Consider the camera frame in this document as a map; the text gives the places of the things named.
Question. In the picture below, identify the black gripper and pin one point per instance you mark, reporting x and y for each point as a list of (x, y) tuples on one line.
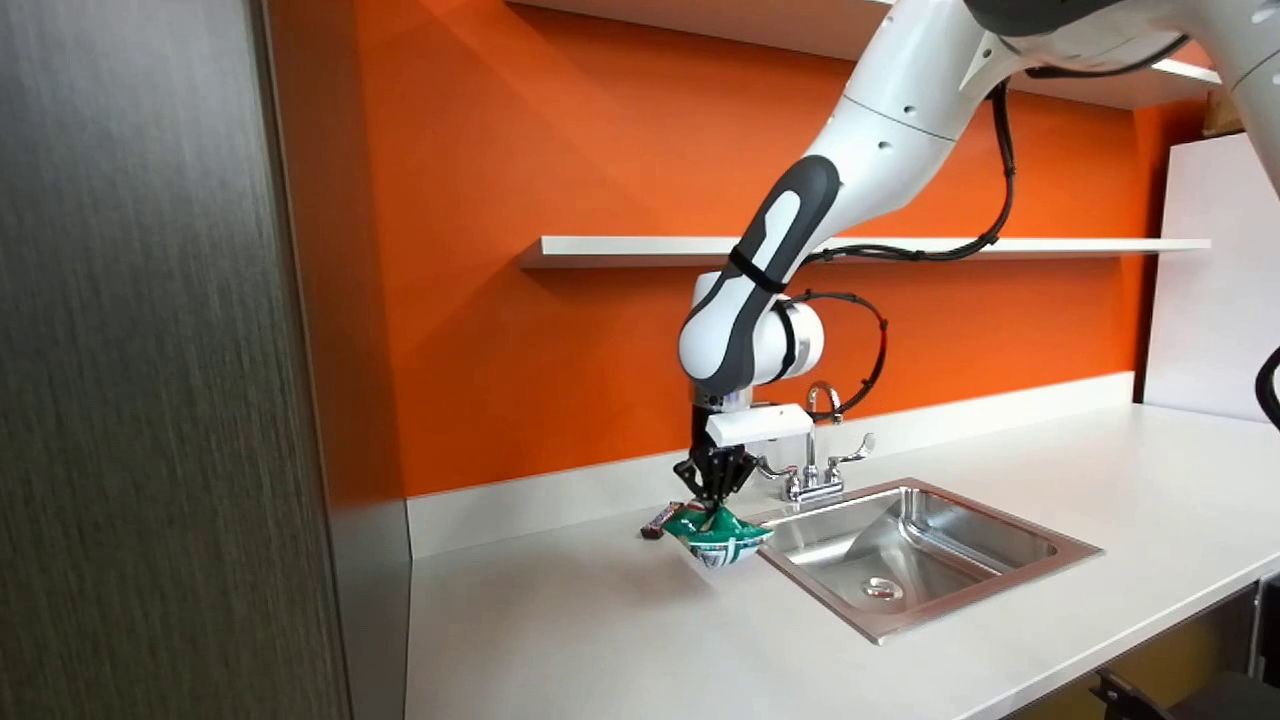
[(715, 475)]

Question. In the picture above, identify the green snack packet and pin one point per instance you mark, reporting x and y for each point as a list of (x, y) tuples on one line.
[(718, 535)]

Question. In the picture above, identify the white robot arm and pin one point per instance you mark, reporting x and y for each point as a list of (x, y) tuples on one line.
[(896, 119)]

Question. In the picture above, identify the stainless steel sink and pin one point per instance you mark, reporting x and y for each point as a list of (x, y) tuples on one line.
[(906, 553)]

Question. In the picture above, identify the chrome faucet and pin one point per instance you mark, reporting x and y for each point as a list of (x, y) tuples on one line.
[(816, 469)]

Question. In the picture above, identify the white board panel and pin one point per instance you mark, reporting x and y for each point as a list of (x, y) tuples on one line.
[(1218, 281)]

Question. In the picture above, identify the dark wood cabinet panel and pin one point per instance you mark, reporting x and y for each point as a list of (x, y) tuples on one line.
[(198, 462)]

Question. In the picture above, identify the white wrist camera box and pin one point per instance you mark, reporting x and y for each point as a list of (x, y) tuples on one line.
[(753, 427)]

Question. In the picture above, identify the white wall shelf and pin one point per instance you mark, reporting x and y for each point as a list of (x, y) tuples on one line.
[(715, 251)]

